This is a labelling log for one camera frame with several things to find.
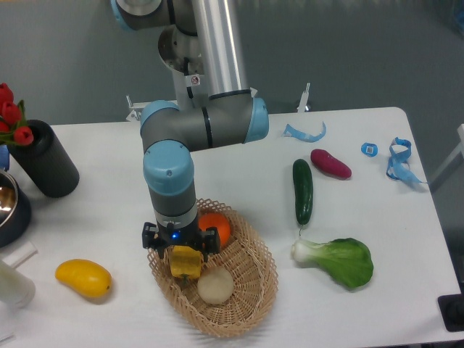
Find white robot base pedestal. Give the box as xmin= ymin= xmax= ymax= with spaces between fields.
xmin=158 ymin=25 xmax=208 ymax=109

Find tangled blue ribbon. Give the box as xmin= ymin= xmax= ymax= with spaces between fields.
xmin=386 ymin=137 xmax=427 ymax=186

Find dark metal bowl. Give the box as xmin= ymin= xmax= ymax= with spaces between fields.
xmin=1 ymin=170 xmax=32 ymax=247

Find orange fruit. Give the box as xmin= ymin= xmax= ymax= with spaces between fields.
xmin=199 ymin=212 xmax=231 ymax=249

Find yellow mango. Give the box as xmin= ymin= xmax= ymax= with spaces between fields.
xmin=55 ymin=259 xmax=112 ymax=298

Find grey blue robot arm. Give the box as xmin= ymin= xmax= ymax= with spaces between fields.
xmin=111 ymin=1 xmax=269 ymax=256

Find white paper strip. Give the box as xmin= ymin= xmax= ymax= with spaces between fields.
xmin=1 ymin=241 xmax=38 ymax=268

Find black device at edge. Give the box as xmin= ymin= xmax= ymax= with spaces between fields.
xmin=438 ymin=294 xmax=463 ymax=332

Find purple sweet potato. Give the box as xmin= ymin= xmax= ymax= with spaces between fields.
xmin=310 ymin=149 xmax=352 ymax=180

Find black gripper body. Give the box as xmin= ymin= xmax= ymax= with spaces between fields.
xmin=141 ymin=219 xmax=220 ymax=254

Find beige round onion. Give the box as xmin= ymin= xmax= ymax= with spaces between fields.
xmin=197 ymin=267 xmax=234 ymax=305

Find green cucumber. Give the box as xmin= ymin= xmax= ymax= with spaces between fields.
xmin=292 ymin=159 xmax=314 ymax=226

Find small blue tape roll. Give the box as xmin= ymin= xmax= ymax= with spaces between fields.
xmin=360 ymin=142 xmax=378 ymax=157

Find yellow bell pepper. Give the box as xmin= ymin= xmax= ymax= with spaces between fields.
xmin=170 ymin=246 xmax=203 ymax=285

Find green bok choy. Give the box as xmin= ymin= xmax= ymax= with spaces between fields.
xmin=291 ymin=238 xmax=374 ymax=289

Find black cylindrical vase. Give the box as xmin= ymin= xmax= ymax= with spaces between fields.
xmin=8 ymin=120 xmax=80 ymax=198

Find red tulip flowers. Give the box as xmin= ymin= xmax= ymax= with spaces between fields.
xmin=1 ymin=83 xmax=34 ymax=146

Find translucent white bottle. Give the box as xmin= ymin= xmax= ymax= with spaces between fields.
xmin=1 ymin=260 xmax=36 ymax=308

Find curved blue tape strip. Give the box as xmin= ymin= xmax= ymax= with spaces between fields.
xmin=282 ymin=123 xmax=327 ymax=143

